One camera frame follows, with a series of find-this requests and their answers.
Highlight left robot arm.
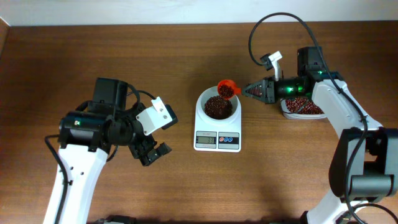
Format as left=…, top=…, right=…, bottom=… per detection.
left=44, top=78, right=178, bottom=223

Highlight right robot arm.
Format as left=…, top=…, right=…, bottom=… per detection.
left=241, top=47, right=397, bottom=223

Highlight orange measuring scoop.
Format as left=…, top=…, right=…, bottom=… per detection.
left=217, top=80, right=241, bottom=100

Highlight white bowl on scale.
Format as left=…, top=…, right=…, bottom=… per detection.
left=198, top=86, right=239, bottom=121

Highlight red beans in container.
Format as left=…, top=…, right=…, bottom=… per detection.
left=284, top=97, right=323, bottom=114

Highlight clear plastic bean container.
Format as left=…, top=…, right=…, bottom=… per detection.
left=280, top=99, right=326, bottom=120

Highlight white digital kitchen scale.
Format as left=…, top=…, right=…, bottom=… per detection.
left=193, top=96, right=242, bottom=152

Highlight red beans in bowl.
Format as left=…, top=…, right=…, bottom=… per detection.
left=204, top=96, right=233, bottom=119

